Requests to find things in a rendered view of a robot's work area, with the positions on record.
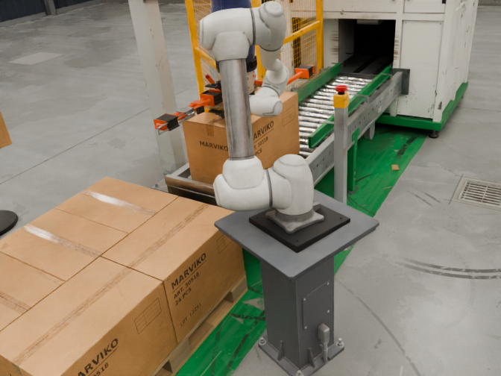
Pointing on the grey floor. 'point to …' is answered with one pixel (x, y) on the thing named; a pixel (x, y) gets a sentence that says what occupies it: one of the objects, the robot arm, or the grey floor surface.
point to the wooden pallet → (202, 329)
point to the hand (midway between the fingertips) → (209, 98)
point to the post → (341, 102)
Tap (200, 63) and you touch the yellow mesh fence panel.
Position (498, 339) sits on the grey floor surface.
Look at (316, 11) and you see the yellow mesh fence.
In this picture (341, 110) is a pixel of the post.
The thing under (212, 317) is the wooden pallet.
